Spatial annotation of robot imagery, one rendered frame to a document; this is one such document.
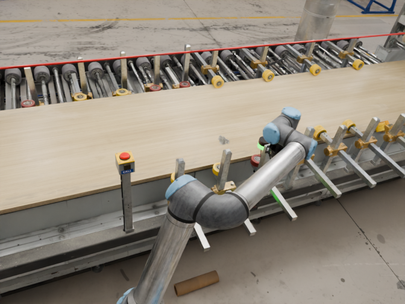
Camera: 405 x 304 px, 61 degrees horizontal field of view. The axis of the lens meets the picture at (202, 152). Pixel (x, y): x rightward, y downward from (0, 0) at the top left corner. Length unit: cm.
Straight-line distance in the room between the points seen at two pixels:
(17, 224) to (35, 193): 23
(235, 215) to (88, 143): 118
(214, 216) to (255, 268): 160
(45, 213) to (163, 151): 70
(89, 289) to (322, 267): 167
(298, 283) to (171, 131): 142
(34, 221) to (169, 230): 98
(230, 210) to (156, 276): 41
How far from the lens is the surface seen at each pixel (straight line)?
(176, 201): 114
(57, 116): 231
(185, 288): 242
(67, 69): 290
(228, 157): 170
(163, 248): 125
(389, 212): 351
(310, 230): 300
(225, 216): 110
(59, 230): 203
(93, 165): 193
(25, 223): 202
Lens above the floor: 224
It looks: 42 degrees down
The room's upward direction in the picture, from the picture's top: 8 degrees clockwise
